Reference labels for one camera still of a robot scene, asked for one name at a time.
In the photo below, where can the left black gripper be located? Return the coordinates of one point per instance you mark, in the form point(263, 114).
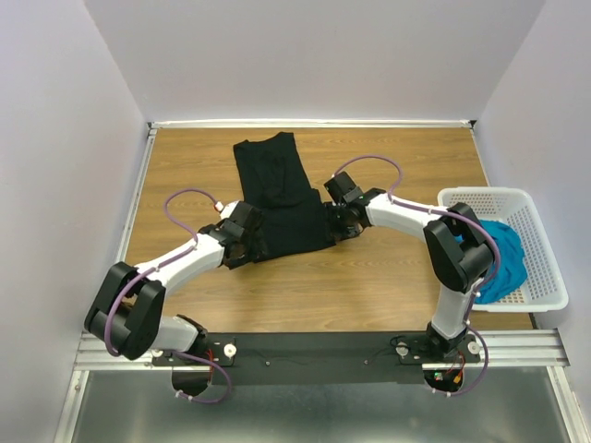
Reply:
point(234, 263)

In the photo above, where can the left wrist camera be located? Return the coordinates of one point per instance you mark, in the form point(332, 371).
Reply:
point(226, 211)

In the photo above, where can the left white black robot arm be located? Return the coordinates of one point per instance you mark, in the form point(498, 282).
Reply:
point(127, 312)

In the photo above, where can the white plastic basket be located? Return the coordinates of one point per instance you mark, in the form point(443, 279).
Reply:
point(544, 289)

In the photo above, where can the aluminium front rail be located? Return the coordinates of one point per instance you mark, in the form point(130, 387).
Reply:
point(501, 348)

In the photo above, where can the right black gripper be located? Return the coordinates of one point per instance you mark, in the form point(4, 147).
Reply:
point(344, 233)

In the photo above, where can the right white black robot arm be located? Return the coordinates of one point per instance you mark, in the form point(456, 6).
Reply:
point(461, 252)

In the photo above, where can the blue t shirt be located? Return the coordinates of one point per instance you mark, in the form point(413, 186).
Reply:
point(512, 272)

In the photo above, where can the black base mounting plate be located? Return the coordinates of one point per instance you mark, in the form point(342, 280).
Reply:
point(343, 370)

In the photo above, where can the aluminium back rail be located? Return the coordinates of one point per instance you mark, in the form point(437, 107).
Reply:
point(310, 123)

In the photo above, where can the black t shirt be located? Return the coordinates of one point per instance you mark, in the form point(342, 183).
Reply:
point(274, 181)

